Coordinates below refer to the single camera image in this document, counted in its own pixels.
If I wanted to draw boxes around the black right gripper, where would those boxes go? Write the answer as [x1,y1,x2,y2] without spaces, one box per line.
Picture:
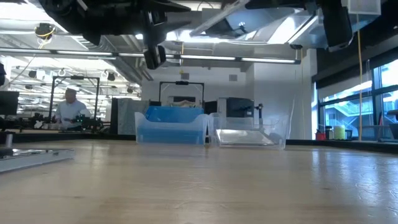
[245,0,354,53]

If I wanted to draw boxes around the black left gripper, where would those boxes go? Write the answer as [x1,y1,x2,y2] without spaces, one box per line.
[143,0,191,70]

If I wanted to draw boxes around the blue jewel case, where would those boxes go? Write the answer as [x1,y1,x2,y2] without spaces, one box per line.
[145,105,205,124]
[137,126,205,145]

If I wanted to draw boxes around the clear plastic bin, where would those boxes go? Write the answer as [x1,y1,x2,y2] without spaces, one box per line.
[208,111,289,151]
[134,111,210,146]

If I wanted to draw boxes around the long ceiling light bar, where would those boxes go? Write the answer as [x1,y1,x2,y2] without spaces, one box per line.
[0,46,301,65]

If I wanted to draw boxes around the white ceiling box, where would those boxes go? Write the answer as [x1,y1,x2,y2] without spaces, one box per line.
[347,0,382,17]

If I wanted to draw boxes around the black equipment box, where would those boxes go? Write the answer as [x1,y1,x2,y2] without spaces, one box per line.
[217,96,256,119]

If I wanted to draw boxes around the grey partition panel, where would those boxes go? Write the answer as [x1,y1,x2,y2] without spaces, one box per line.
[110,97,150,136]

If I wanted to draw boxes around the yellow-green container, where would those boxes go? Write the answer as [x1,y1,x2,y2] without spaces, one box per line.
[332,124,346,141]

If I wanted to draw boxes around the person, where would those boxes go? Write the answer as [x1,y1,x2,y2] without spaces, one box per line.
[53,87,91,131]

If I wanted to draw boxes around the black monitor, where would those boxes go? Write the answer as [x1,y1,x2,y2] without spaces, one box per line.
[0,90,20,116]

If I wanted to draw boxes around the black robot station frame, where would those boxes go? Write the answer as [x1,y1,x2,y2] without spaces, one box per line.
[158,80,205,108]
[49,75,101,122]

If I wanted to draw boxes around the black frame clamp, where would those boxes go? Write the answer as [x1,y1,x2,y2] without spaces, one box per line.
[254,103,265,125]

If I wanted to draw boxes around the yellow hanging cable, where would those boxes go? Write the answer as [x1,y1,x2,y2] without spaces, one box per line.
[356,14,364,141]

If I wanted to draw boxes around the black hanging cable reel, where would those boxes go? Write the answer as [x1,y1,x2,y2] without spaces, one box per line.
[33,22,57,40]

